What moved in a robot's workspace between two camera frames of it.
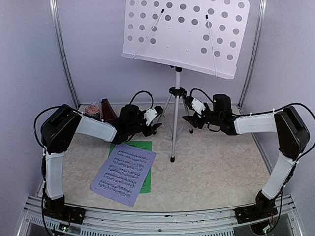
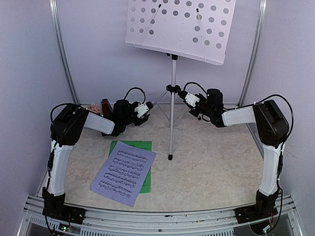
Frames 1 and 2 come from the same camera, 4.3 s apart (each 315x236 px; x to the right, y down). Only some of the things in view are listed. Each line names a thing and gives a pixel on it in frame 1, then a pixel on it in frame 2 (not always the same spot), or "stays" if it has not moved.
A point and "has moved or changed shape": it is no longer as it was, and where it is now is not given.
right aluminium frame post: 254,54 stays
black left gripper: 149,131 -> 142,120
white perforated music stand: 206,36 has moved or changed shape
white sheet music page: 122,176 stays
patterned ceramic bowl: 93,110 stays
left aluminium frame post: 54,10 stays
